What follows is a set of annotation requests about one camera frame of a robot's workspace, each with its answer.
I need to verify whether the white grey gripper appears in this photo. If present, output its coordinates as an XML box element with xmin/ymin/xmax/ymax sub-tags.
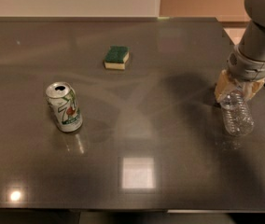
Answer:
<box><xmin>214</xmin><ymin>45</ymin><xmax>265</xmax><ymax>103</ymax></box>

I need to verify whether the clear plastic water bottle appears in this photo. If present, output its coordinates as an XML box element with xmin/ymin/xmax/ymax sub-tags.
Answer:
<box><xmin>220</xmin><ymin>90</ymin><xmax>254</xmax><ymax>136</ymax></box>

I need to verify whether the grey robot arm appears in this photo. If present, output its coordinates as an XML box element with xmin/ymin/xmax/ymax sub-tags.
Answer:
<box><xmin>215</xmin><ymin>0</ymin><xmax>265</xmax><ymax>103</ymax></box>

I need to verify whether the green yellow sponge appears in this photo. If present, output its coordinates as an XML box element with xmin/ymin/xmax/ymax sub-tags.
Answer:
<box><xmin>104</xmin><ymin>46</ymin><xmax>130</xmax><ymax>70</ymax></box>

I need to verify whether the white green soda can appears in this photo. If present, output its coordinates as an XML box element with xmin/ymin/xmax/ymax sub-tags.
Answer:
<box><xmin>46</xmin><ymin>82</ymin><xmax>83</xmax><ymax>133</ymax></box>

